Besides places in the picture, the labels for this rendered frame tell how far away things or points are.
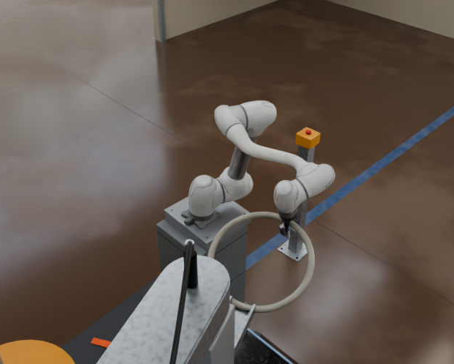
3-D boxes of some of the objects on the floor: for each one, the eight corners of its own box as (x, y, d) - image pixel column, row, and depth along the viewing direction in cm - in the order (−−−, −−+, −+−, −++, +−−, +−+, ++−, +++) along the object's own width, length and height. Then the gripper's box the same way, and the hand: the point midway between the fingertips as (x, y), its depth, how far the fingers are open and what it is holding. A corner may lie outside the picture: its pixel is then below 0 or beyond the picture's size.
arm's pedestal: (154, 308, 372) (143, 223, 324) (206, 271, 400) (203, 188, 352) (201, 352, 344) (198, 266, 296) (254, 310, 372) (259, 224, 324)
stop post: (312, 248, 420) (329, 131, 355) (297, 262, 409) (312, 144, 343) (291, 237, 431) (304, 121, 365) (276, 250, 419) (287, 133, 353)
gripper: (291, 193, 244) (293, 216, 264) (270, 220, 238) (273, 243, 258) (304, 200, 241) (306, 224, 261) (284, 229, 235) (286, 250, 255)
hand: (289, 230), depth 257 cm, fingers closed on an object, 4 cm apart
